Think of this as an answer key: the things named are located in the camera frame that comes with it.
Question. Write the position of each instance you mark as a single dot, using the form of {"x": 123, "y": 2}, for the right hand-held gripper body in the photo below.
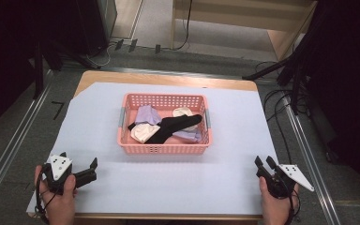
{"x": 282, "y": 181}

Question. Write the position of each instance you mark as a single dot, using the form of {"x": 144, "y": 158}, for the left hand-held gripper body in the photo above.
{"x": 58, "y": 175}

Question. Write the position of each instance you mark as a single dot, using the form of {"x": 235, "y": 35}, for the person's right hand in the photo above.
{"x": 275, "y": 207}

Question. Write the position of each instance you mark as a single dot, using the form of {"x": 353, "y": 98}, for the person's left hand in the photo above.
{"x": 59, "y": 203}

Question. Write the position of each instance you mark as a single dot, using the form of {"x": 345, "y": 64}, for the cream sock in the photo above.
{"x": 143, "y": 132}
{"x": 182, "y": 111}

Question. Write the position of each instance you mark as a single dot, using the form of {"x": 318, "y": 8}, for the purple sock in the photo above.
{"x": 148, "y": 115}
{"x": 189, "y": 136}

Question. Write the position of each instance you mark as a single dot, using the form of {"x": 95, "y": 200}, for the pink plastic basket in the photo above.
{"x": 165, "y": 146}

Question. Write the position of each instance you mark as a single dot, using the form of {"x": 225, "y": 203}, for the white table sheet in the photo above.
{"x": 168, "y": 181}

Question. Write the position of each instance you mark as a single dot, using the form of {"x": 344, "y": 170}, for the black sock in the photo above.
{"x": 172, "y": 125}

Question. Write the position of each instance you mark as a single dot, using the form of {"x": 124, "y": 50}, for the black tripod stand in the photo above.
{"x": 295, "y": 72}

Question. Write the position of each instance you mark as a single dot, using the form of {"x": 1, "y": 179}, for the dark curtain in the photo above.
{"x": 353, "y": 93}
{"x": 3, "y": 62}

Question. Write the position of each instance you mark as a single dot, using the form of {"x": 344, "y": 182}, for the black metal stand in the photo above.
{"x": 38, "y": 68}

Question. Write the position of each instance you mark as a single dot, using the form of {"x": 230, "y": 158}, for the wooden table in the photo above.
{"x": 168, "y": 79}

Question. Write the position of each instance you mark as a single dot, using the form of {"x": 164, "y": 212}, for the dark cabinet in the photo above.
{"x": 97, "y": 25}

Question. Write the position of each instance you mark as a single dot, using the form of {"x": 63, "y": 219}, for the metal floor rail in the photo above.
{"x": 312, "y": 168}
{"x": 9, "y": 153}

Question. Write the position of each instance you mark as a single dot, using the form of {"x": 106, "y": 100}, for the light wooden shelf frame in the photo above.
{"x": 281, "y": 37}

